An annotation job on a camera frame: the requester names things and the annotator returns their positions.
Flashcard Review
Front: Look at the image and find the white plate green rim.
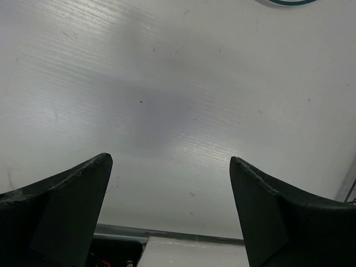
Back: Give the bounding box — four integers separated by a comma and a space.
257, 0, 316, 6

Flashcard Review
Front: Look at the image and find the metal mounting rail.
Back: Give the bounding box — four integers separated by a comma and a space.
90, 224, 245, 267

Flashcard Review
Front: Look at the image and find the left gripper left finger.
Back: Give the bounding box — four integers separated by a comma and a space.
1, 153, 113, 266

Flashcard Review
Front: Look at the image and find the metal wire dish rack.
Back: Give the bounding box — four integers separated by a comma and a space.
343, 179, 356, 205

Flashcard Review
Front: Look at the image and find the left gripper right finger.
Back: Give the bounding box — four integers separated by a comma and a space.
229, 157, 355, 266

